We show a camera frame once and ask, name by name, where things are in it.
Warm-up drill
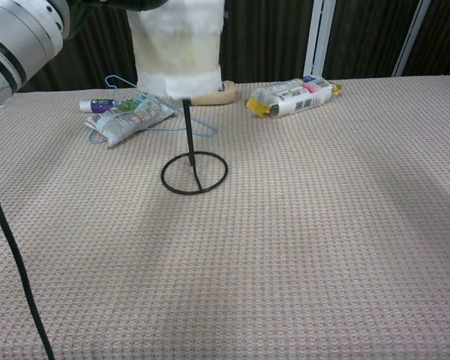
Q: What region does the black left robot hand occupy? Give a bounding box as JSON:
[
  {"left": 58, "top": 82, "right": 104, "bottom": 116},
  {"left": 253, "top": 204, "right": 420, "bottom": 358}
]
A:
[{"left": 81, "top": 0, "right": 167, "bottom": 11}]

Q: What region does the paper towel roll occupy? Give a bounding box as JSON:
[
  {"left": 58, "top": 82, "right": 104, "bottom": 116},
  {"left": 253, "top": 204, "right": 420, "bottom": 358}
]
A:
[{"left": 126, "top": 0, "right": 227, "bottom": 101}]

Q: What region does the white tube purple label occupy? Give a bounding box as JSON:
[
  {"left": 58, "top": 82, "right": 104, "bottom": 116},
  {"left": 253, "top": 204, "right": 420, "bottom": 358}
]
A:
[{"left": 78, "top": 97, "right": 118, "bottom": 113}]

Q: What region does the crumpled silver snack bag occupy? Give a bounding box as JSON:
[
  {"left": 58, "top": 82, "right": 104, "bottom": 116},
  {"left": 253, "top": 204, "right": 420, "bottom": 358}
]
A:
[{"left": 85, "top": 91, "right": 176, "bottom": 149}]

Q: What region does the beige mayonnaise squeeze bottle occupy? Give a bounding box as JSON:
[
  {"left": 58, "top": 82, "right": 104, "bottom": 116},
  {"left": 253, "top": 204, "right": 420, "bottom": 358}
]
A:
[{"left": 190, "top": 79, "right": 237, "bottom": 107}]

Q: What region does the dark pleated curtain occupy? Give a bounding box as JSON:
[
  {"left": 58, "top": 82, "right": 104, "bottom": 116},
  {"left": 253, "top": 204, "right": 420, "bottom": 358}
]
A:
[{"left": 18, "top": 0, "right": 450, "bottom": 93}]

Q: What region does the white yellow snack package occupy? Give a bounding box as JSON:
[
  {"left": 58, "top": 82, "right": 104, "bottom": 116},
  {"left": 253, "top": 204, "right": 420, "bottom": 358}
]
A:
[{"left": 245, "top": 75, "right": 344, "bottom": 120}]

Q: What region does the beige waffle weave tablecloth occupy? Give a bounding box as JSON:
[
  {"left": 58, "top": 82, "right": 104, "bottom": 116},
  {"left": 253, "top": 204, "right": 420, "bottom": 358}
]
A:
[{"left": 0, "top": 74, "right": 450, "bottom": 360}]

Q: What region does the light blue wire hanger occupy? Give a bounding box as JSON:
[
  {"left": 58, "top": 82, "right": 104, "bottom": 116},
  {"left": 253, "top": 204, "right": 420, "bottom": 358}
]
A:
[{"left": 88, "top": 74, "right": 219, "bottom": 149}]

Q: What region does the black wire roll holder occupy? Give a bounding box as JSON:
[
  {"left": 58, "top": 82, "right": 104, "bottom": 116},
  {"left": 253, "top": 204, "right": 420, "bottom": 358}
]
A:
[{"left": 160, "top": 97, "right": 230, "bottom": 195}]

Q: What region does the white metal frame post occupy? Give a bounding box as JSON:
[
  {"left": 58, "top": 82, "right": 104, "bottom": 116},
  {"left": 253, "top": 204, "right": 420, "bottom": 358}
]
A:
[
  {"left": 392, "top": 0, "right": 434, "bottom": 78},
  {"left": 302, "top": 0, "right": 337, "bottom": 81}
]

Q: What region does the black cable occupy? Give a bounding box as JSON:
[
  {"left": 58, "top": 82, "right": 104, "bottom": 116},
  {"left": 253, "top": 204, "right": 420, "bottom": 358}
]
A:
[{"left": 0, "top": 148, "right": 57, "bottom": 360}]

